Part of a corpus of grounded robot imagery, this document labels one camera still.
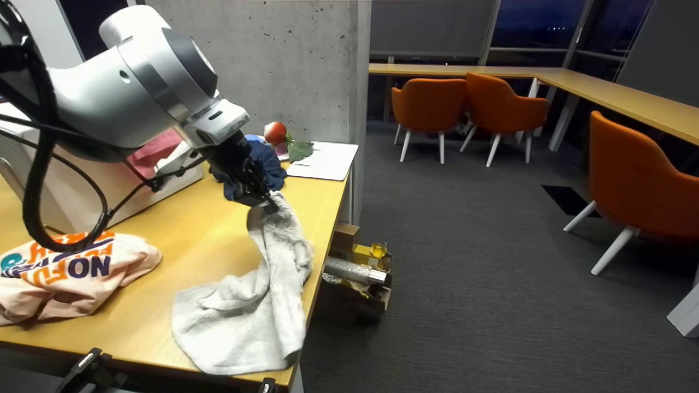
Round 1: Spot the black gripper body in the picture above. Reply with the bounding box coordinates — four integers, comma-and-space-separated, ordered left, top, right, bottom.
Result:
211, 136, 272, 203

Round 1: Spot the white towel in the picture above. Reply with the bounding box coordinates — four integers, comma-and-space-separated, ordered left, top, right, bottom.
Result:
170, 193, 316, 379

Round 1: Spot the peach shirt with orange print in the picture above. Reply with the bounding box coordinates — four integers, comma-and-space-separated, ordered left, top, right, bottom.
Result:
0, 229, 165, 327

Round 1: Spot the dark blue cloth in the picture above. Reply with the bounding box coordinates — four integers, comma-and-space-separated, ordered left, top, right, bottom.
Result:
243, 133, 291, 193

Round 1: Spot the red apple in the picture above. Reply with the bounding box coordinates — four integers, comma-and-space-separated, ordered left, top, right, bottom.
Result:
262, 120, 291, 146

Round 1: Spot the green cloth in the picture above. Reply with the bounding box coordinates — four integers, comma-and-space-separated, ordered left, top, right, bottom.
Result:
284, 137, 316, 165

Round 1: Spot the white paper pad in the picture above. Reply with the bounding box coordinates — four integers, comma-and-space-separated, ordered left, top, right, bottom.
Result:
287, 139, 360, 184

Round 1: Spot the magenta pink cloth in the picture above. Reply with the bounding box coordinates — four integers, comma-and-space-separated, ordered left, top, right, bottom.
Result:
123, 129, 183, 182

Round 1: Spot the silver metal cylinder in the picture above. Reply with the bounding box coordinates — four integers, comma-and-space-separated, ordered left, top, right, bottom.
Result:
323, 258, 393, 288

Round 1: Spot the yellow packet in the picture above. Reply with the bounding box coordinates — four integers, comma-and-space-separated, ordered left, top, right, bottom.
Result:
351, 243, 392, 270

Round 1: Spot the brown cardboard box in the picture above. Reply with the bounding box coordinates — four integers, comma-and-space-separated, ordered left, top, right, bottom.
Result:
320, 224, 396, 324

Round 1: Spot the orange chair with white legs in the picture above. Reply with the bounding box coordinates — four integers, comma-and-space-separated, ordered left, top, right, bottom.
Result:
561, 110, 699, 280
457, 72, 552, 171
390, 76, 469, 166

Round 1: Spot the white angled leg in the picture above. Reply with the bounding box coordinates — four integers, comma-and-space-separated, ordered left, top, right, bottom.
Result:
664, 269, 699, 341

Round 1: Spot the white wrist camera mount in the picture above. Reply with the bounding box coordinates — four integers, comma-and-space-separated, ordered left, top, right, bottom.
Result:
155, 139, 215, 177

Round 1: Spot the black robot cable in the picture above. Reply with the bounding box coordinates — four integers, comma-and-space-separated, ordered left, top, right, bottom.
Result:
0, 0, 215, 253

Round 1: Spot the black camera clamp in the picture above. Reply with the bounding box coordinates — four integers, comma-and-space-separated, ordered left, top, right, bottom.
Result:
54, 347, 133, 393

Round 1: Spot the long wooden wall desk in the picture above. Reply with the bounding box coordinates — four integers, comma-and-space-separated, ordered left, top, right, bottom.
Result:
367, 62, 699, 150

